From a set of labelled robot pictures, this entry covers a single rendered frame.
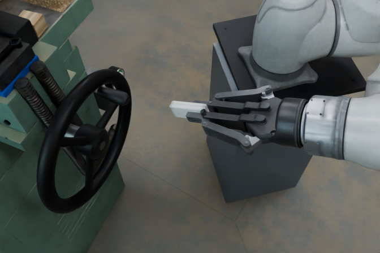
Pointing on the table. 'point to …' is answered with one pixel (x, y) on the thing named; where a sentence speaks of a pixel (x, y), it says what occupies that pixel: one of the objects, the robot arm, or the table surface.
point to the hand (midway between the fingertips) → (189, 110)
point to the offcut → (36, 20)
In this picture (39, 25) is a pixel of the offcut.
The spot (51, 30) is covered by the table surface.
